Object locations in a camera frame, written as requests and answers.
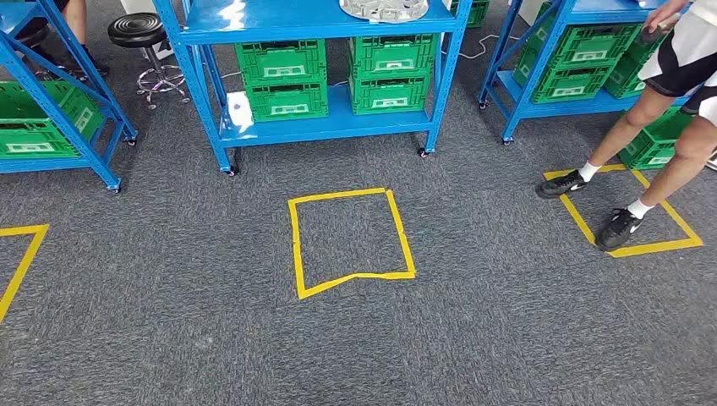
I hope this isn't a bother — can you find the yellow floor tape square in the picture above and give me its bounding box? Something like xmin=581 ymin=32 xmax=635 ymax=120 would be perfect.
xmin=287 ymin=187 xmax=418 ymax=301
xmin=0 ymin=223 xmax=51 ymax=325
xmin=542 ymin=163 xmax=704 ymax=259

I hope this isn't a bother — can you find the green plastic crate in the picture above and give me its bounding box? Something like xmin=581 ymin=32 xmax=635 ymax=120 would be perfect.
xmin=347 ymin=33 xmax=438 ymax=82
xmin=604 ymin=52 xmax=654 ymax=101
xmin=512 ymin=47 xmax=617 ymax=106
xmin=0 ymin=80 xmax=106 ymax=141
xmin=233 ymin=39 xmax=328 ymax=91
xmin=244 ymin=80 xmax=330 ymax=123
xmin=618 ymin=106 xmax=696 ymax=171
xmin=618 ymin=32 xmax=669 ymax=71
xmin=515 ymin=23 xmax=643 ymax=77
xmin=451 ymin=0 xmax=490 ymax=29
xmin=0 ymin=120 xmax=82 ymax=160
xmin=348 ymin=75 xmax=432 ymax=116

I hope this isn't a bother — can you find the blue metal shelf rack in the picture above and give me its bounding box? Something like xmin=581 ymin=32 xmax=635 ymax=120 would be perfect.
xmin=152 ymin=0 xmax=474 ymax=178
xmin=0 ymin=0 xmax=139 ymax=195
xmin=477 ymin=0 xmax=696 ymax=147

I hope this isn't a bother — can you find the person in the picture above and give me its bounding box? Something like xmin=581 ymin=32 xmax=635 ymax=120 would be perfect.
xmin=534 ymin=0 xmax=717 ymax=253
xmin=52 ymin=0 xmax=110 ymax=77

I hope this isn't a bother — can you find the silver plastic wheel hubcap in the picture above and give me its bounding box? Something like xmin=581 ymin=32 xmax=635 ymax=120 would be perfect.
xmin=338 ymin=0 xmax=430 ymax=25

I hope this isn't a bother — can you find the black round stool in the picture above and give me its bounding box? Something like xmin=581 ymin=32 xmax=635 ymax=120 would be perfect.
xmin=107 ymin=12 xmax=192 ymax=110
xmin=15 ymin=19 xmax=77 ymax=82

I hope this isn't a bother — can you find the white floor cable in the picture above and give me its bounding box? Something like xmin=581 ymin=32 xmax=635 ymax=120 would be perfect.
xmin=441 ymin=33 xmax=506 ymax=61

